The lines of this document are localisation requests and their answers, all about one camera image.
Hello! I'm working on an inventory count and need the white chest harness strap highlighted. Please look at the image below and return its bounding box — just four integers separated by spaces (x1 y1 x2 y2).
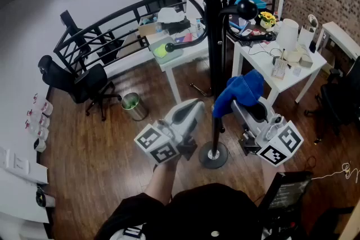
109 223 147 240

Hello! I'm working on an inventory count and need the clear water jug red label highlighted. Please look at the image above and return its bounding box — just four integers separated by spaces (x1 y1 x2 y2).
25 120 50 140
33 94 54 116
27 109 51 129

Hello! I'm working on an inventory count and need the steel trash bin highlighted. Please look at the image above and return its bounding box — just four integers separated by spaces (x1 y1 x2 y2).
120 92 149 121

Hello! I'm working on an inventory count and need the paper card stand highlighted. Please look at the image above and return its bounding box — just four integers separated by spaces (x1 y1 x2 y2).
271 58 289 81

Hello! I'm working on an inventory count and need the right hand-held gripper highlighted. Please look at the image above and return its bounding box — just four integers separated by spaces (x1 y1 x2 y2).
231 98 304 168

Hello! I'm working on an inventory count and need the small white bin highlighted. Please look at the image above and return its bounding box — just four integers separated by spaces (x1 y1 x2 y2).
33 137 47 153

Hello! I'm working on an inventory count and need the brown cardboard box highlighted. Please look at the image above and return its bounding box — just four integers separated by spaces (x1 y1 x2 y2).
137 22 163 37

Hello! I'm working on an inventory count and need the white cylinder black end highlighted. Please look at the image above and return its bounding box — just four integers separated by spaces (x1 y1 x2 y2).
35 187 56 208

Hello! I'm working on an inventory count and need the beige box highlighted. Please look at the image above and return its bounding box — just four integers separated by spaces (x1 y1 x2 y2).
283 44 314 69

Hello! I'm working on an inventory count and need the black box device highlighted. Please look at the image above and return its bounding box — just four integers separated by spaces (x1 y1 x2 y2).
161 18 192 36

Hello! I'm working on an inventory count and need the yellow-green rag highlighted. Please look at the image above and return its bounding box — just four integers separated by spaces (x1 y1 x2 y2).
154 44 169 58

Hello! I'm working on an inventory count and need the yellow sunflower pot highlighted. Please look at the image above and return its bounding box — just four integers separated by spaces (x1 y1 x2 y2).
258 11 277 29

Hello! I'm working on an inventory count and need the black stair railing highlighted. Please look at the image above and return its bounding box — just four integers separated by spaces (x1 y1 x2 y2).
52 0 282 78

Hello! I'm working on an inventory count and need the white square container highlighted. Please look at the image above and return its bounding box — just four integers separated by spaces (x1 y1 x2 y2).
297 24 316 48

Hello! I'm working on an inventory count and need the black chest-mounted screen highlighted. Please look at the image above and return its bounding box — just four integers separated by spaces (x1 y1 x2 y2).
257 171 313 216

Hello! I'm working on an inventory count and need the black chest mount rig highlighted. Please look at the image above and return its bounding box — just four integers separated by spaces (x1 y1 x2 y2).
263 212 307 240

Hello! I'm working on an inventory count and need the white lamp black base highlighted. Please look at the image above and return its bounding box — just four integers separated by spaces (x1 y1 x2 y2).
184 0 205 19

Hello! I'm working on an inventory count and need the blue cloth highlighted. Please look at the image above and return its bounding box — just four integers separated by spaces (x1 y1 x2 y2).
212 69 265 119

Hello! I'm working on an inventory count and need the white table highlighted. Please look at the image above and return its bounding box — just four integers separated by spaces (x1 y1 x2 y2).
316 21 360 61
232 36 329 106
137 12 210 105

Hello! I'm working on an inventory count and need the white crumpled lampshade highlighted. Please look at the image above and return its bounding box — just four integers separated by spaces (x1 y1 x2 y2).
157 7 185 24

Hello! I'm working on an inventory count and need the round mirror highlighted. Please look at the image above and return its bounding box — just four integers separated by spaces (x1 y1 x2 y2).
308 13 319 29

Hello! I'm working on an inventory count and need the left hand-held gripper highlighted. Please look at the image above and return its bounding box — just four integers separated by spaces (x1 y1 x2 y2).
134 98 205 166

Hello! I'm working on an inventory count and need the black office chair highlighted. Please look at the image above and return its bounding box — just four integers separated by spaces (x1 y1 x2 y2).
305 56 360 144
38 55 123 121

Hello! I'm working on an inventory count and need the person's right forearm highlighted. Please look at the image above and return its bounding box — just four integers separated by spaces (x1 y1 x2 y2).
261 161 285 197

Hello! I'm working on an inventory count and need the person's black shirt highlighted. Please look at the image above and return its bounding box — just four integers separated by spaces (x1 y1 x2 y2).
94 183 265 240

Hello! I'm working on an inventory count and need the black coat rack stand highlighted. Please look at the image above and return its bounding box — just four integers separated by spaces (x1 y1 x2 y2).
146 0 278 170

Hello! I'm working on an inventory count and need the blue plastic bin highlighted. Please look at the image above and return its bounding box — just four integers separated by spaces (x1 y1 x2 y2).
235 0 267 13

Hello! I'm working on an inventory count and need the white lamp brass base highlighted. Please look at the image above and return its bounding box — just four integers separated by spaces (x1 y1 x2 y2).
272 18 299 66

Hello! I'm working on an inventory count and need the green tray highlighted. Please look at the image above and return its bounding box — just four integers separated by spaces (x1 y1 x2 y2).
148 42 185 65

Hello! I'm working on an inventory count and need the person's left forearm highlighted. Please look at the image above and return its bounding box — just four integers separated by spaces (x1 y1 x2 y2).
143 154 182 206

